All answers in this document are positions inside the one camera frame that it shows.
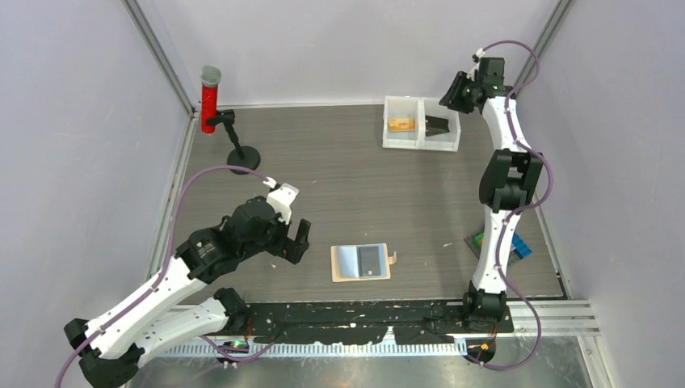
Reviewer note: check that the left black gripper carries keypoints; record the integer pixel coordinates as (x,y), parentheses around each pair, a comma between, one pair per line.
(295,248)

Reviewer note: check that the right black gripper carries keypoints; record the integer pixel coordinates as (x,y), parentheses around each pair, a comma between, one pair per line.
(450,99)

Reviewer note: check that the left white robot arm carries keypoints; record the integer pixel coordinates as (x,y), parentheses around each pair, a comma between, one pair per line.
(114,346)

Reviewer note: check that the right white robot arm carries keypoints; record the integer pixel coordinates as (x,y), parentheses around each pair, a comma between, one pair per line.
(506,187)

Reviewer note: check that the gold card in bin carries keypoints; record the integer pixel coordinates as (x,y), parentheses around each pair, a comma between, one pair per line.
(401,124)

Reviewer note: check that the white two-compartment bin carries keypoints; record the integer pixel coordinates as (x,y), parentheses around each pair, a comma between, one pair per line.
(418,108)

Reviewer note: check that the black stand with round base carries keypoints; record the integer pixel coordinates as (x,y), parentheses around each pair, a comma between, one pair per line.
(245,157)

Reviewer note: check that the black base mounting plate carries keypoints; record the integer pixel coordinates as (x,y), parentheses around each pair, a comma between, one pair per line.
(359,323)

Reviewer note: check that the red cylinder with grey cap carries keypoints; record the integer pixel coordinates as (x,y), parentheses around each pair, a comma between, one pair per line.
(210,77)

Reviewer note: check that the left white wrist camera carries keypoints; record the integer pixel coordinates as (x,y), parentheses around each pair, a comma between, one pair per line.
(281,197)

